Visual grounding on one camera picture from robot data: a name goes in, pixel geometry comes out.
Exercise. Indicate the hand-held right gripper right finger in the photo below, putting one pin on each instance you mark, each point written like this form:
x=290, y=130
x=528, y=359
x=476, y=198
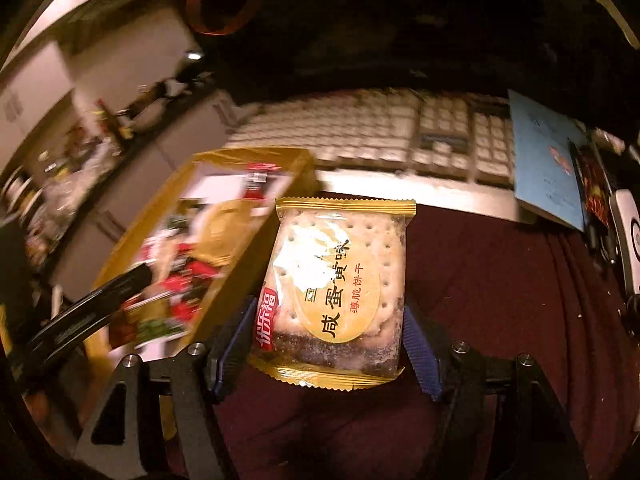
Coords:
x=422, y=352

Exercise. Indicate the beige grey keyboard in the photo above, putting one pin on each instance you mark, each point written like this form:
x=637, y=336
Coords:
x=380, y=130

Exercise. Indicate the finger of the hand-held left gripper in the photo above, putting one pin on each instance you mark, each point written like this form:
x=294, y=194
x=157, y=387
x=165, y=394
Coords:
x=90, y=310

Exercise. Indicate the white device with round mark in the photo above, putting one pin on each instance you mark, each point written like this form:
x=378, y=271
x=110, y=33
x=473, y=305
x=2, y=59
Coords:
x=630, y=240

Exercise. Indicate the gold cardboard box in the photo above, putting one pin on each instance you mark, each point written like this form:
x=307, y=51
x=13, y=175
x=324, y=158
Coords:
x=227, y=300

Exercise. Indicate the gold-edged cracker packet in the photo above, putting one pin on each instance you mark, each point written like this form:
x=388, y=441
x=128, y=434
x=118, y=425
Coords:
x=335, y=290

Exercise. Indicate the small red candy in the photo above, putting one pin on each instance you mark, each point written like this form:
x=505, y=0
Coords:
x=260, y=180

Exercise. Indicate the white board under keyboard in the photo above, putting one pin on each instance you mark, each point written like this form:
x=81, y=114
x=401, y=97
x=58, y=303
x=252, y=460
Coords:
x=440, y=197

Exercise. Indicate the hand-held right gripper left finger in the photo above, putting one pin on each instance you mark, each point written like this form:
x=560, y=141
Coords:
x=235, y=347

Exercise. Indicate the red snack stick packet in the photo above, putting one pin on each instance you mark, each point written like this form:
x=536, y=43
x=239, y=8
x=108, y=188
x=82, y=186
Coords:
x=592, y=185

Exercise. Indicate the blue booklet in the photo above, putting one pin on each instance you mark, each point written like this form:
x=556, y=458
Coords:
x=542, y=160

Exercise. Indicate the maroon cloth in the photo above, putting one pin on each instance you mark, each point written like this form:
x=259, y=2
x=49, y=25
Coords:
x=500, y=285

